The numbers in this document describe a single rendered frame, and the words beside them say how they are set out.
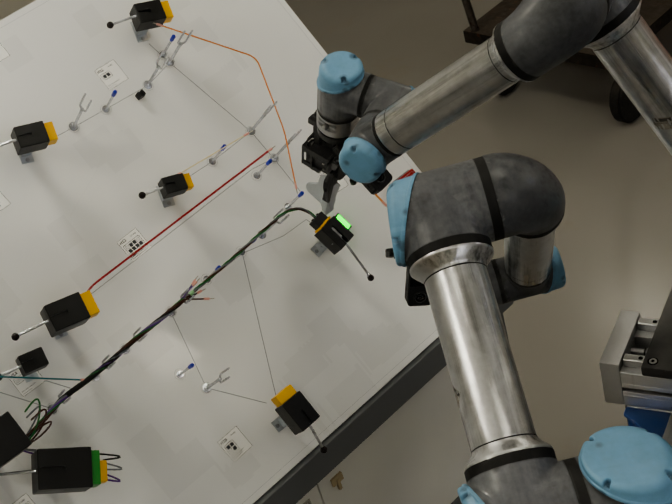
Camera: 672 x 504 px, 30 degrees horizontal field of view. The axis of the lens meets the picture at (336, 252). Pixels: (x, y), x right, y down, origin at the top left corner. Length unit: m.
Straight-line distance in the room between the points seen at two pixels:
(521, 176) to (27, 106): 1.12
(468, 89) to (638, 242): 2.39
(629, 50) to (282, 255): 0.90
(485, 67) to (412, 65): 3.67
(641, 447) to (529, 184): 0.37
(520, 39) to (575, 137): 2.99
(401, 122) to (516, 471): 0.62
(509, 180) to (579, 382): 2.08
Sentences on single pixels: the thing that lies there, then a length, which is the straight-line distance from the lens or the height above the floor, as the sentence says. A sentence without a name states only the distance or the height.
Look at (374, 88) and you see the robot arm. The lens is 2.08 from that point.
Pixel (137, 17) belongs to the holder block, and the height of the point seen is 1.59.
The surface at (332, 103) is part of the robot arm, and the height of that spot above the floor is 1.53.
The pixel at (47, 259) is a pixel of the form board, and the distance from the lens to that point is 2.37.
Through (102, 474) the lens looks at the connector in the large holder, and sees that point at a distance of 2.17.
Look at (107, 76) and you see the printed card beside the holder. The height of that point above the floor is 1.50.
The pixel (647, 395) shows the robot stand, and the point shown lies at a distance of 2.11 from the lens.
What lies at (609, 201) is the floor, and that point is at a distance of 4.39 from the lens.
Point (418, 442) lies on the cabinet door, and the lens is 2.71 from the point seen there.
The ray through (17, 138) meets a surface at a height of 1.53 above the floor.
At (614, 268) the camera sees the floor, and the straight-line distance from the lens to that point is 4.09.
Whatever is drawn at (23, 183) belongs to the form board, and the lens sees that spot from 2.41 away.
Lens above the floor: 2.51
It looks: 35 degrees down
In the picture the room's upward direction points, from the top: 17 degrees counter-clockwise
